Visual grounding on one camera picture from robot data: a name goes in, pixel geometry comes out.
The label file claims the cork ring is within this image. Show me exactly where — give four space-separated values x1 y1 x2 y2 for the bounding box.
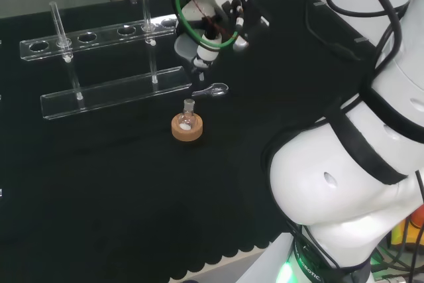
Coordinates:
171 113 203 143

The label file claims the small round-bottom glass flask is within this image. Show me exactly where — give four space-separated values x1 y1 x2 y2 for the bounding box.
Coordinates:
178 98 196 132

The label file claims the yellow stop button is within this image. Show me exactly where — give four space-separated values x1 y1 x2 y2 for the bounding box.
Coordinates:
390 211 424 249

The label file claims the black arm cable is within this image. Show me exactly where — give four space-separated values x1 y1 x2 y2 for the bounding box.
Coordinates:
300 0 404 77

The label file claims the clear glass weighing funnel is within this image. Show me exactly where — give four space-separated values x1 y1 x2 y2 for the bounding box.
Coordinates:
191 82 230 99

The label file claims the green cable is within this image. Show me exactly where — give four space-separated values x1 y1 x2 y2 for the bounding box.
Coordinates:
171 0 241 49

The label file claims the clear acrylic funnel stand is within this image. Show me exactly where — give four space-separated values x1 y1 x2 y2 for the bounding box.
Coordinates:
19 0 193 121

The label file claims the black bench cloth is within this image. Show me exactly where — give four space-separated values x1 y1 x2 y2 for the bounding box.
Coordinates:
0 0 382 283

